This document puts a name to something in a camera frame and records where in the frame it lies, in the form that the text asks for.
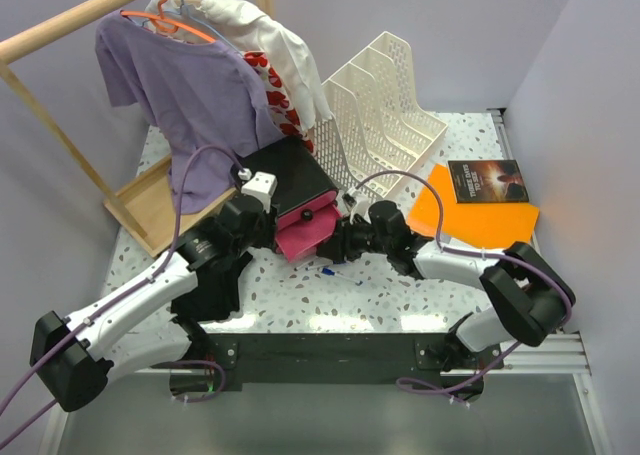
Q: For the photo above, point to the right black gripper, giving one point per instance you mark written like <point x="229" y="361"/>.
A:
<point x="339" y="248"/>

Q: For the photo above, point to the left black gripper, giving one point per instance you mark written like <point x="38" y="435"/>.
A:
<point x="270" y="222"/>

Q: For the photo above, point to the pink drawer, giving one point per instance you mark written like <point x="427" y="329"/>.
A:
<point x="293" y="216"/>
<point x="301" y="238"/>

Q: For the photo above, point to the pink top drawer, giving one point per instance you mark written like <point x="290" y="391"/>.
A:
<point x="293" y="216"/>

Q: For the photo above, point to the black drawer cabinet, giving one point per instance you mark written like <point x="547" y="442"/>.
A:
<point x="300" y="177"/>

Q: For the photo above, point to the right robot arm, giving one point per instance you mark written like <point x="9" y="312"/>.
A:
<point x="423" y="258"/>

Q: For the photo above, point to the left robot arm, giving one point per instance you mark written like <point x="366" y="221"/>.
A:
<point x="197" y="280"/>

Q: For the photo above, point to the blue whiteboard marker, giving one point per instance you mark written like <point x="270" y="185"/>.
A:
<point x="328" y="272"/>

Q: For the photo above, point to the wooden clothes rack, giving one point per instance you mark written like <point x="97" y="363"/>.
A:
<point x="47" y="202"/>

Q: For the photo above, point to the white plastic file organizer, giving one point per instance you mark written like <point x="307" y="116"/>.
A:
<point x="377" y="123"/>

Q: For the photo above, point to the red floral white garment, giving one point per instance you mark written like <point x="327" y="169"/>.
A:
<point x="282" y="110"/>

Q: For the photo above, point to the purple t-shirt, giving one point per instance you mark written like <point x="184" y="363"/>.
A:
<point x="204" y="98"/>

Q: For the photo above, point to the orange clip folder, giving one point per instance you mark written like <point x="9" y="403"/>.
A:
<point x="490" y="226"/>

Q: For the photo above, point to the dark hardcover book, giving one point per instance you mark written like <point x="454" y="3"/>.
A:
<point x="487" y="181"/>

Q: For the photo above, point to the orange clothes hanger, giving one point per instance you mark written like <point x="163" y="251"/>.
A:
<point x="166" y="25"/>

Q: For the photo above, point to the white shirt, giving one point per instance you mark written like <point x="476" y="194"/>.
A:
<point x="251" y="29"/>

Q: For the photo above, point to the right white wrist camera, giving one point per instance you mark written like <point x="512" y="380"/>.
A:
<point x="356" y="202"/>

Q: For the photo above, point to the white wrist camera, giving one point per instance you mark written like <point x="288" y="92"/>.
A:
<point x="356" y="202"/>
<point x="261" y="186"/>

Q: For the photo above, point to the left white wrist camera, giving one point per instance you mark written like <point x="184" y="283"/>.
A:
<point x="261" y="186"/>

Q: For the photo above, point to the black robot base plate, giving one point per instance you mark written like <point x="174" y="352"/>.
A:
<point x="330" y="358"/>

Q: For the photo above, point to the aluminium frame rail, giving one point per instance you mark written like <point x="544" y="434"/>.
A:
<point x="534" y="303"/>

